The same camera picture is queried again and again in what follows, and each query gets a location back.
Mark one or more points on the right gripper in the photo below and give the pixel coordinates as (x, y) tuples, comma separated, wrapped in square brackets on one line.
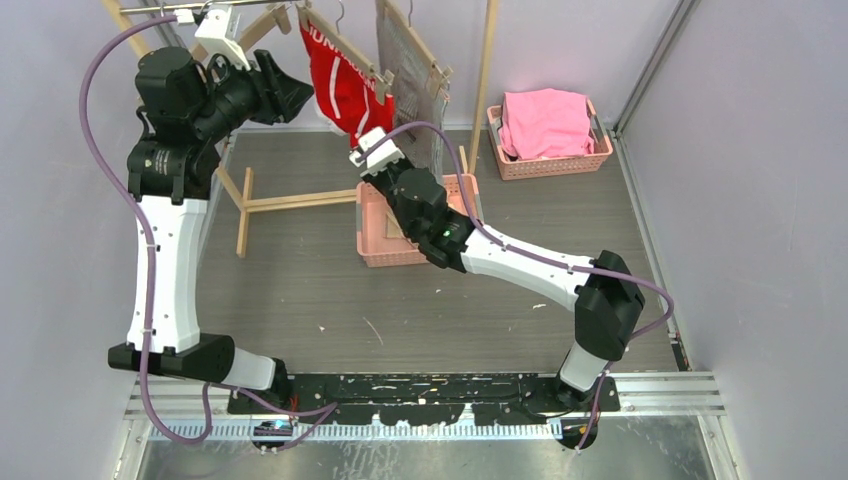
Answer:
[(374, 179)]

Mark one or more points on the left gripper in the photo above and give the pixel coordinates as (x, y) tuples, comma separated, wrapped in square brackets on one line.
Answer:
[(280, 96)]

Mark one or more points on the beige underwear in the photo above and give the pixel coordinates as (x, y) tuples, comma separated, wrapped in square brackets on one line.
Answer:
[(392, 229)]

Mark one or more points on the red underwear white trim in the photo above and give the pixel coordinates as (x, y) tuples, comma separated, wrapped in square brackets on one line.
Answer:
[(345, 97)]

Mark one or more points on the beige hanger holding red underwear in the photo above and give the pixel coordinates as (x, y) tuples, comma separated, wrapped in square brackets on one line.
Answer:
[(311, 20)]

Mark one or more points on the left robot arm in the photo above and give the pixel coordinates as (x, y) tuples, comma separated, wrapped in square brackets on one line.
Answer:
[(187, 109)]

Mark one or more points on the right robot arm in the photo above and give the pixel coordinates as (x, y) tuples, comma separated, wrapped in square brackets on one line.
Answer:
[(600, 292)]

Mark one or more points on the grey striped underwear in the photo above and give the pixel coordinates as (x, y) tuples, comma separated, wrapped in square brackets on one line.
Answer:
[(422, 146)]

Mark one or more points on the empty beige clip hanger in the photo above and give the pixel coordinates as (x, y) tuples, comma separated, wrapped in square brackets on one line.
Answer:
[(190, 13)]

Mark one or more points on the beige hanger holding striped underwear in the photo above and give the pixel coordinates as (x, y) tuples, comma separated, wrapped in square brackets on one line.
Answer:
[(437, 76)]

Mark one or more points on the empty pink basket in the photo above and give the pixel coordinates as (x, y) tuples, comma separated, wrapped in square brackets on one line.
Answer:
[(379, 240)]

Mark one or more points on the pink cloth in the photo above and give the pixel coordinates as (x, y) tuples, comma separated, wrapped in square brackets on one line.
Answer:
[(546, 122)]

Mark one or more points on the pink basket with clothes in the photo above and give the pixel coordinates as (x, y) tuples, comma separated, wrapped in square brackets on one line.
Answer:
[(511, 168)]

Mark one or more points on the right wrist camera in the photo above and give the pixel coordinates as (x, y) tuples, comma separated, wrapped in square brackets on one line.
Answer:
[(374, 152)]

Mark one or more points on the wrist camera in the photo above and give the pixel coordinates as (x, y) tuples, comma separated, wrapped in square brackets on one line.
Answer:
[(374, 152), (216, 36)]

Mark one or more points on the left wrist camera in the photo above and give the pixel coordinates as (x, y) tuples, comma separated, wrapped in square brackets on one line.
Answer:
[(216, 36)]

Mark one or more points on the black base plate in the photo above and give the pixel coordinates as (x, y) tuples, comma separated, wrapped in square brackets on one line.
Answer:
[(494, 399)]

